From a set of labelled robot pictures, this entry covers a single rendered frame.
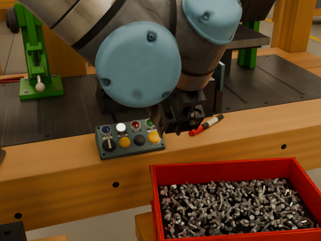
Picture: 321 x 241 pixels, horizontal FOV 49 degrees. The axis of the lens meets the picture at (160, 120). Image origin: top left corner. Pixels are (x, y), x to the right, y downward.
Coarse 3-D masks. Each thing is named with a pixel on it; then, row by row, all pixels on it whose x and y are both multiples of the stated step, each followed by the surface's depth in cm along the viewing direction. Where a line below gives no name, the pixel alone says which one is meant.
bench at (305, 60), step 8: (272, 48) 161; (280, 48) 161; (232, 56) 150; (280, 56) 150; (288, 56) 150; (296, 56) 150; (304, 56) 150; (312, 56) 150; (296, 64) 142; (304, 64) 142; (312, 64) 142; (320, 64) 142; (88, 72) 134; (312, 72) 134; (320, 72) 134
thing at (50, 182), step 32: (224, 128) 92; (256, 128) 92; (288, 128) 92; (320, 128) 94; (32, 160) 79; (64, 160) 79; (96, 160) 79; (128, 160) 80; (160, 160) 83; (192, 160) 86; (224, 160) 89; (320, 160) 100; (0, 192) 74; (32, 192) 76; (64, 192) 78; (96, 192) 81; (128, 192) 84; (0, 224) 77; (32, 224) 80
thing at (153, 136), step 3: (150, 132) 82; (153, 132) 82; (156, 132) 82; (150, 135) 81; (153, 135) 81; (156, 135) 81; (150, 138) 81; (153, 138) 81; (156, 138) 81; (159, 138) 81; (150, 141) 81; (153, 141) 81; (156, 141) 81; (159, 141) 82
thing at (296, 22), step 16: (288, 0) 150; (304, 0) 145; (288, 16) 152; (304, 16) 149; (48, 32) 120; (288, 32) 153; (304, 32) 152; (48, 48) 122; (64, 48) 124; (288, 48) 155; (304, 48) 156; (64, 64) 127; (80, 64) 128
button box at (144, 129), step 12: (144, 120) 84; (96, 132) 80; (108, 132) 81; (120, 132) 81; (132, 132) 82; (144, 132) 82; (96, 144) 84; (132, 144) 80; (144, 144) 81; (156, 144) 82; (108, 156) 78; (120, 156) 80
